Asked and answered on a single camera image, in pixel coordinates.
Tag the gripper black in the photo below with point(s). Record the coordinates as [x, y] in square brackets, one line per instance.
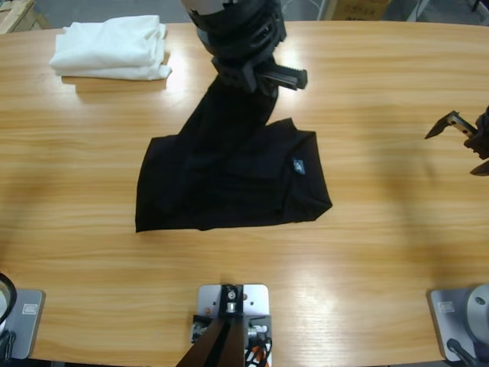
[244, 46]
[479, 134]

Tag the black polo shirt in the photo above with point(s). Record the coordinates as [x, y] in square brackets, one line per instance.
[229, 172]

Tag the white curved tube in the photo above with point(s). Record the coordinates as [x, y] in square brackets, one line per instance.
[313, 4]

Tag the grey metal leg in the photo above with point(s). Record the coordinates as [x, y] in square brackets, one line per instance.
[324, 9]

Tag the brown cardboard box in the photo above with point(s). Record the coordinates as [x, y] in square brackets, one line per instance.
[359, 9]

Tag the white folded cloth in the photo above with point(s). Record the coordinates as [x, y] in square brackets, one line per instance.
[111, 49]

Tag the wooden pallet stack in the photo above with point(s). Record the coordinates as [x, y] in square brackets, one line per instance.
[15, 15]

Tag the white metal frame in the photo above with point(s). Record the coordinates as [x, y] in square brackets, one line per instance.
[416, 9]

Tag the arm grey base plate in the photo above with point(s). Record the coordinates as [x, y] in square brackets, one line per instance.
[447, 317]
[26, 321]

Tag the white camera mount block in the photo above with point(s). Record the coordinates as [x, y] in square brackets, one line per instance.
[208, 298]

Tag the dark camera post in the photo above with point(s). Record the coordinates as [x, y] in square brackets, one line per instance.
[223, 344]

